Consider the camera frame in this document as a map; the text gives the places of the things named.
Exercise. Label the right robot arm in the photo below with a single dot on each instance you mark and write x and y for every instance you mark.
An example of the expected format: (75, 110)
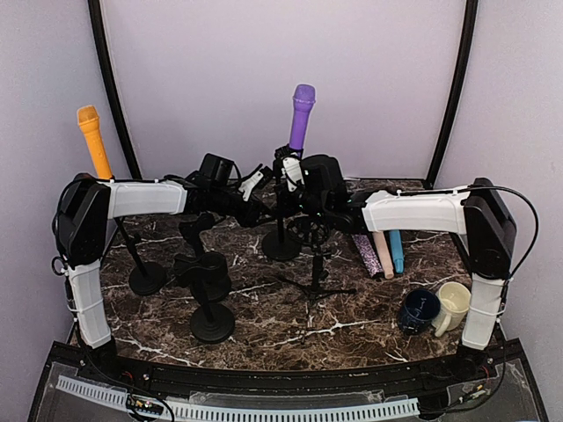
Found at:
(316, 187)

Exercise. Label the dark blue mug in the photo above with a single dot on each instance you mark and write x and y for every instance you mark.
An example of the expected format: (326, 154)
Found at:
(416, 313)

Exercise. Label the black stand of purple microphone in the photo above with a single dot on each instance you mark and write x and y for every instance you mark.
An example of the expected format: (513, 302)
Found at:
(276, 245)

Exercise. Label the glitter silver-head microphone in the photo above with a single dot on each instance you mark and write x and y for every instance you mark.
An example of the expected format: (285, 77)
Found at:
(368, 255)

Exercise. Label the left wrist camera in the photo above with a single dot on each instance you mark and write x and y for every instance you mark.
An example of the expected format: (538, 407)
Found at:
(257, 180)

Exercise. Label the purple microphone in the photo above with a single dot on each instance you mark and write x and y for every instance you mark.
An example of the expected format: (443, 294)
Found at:
(304, 99)

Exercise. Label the black frame post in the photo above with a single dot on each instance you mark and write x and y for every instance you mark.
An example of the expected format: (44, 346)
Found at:
(112, 94)
(457, 84)

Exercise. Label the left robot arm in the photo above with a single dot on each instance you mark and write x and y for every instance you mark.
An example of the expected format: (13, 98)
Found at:
(87, 204)

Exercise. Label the black front rail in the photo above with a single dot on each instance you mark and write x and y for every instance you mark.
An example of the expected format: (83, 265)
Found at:
(426, 378)

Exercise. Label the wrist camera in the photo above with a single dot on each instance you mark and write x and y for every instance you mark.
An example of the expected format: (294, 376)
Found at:
(257, 180)
(289, 161)

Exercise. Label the black stand of blue microphone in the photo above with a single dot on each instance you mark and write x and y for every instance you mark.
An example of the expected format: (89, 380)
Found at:
(212, 322)

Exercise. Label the left black frame post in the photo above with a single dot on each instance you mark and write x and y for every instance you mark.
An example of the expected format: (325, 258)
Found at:
(112, 94)

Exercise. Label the orange microphone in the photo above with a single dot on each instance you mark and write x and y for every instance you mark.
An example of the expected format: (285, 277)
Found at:
(88, 122)

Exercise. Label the black tripod shock-mount stand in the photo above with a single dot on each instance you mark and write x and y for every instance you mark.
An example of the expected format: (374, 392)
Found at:
(312, 232)

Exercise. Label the right black frame post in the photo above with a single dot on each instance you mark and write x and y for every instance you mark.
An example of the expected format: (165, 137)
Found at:
(457, 84)

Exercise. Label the black stand of orange microphone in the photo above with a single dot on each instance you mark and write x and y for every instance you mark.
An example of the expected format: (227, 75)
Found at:
(147, 278)

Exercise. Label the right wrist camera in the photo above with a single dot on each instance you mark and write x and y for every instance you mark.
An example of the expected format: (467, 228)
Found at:
(289, 161)

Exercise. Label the blue microphone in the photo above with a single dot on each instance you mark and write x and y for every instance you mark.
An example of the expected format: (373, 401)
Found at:
(397, 253)

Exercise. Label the white cable tray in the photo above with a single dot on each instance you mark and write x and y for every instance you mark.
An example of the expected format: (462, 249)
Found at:
(225, 407)

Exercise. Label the cream mug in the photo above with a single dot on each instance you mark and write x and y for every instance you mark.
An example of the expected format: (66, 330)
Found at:
(454, 301)

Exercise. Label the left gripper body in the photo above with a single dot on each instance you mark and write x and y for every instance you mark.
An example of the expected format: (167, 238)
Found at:
(246, 218)

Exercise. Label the beige microphone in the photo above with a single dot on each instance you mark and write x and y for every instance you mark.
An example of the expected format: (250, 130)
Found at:
(383, 254)

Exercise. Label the black stand of beige microphone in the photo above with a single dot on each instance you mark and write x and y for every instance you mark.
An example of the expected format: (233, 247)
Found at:
(205, 273)

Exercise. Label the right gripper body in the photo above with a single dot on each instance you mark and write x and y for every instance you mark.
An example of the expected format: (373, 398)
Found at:
(288, 209)

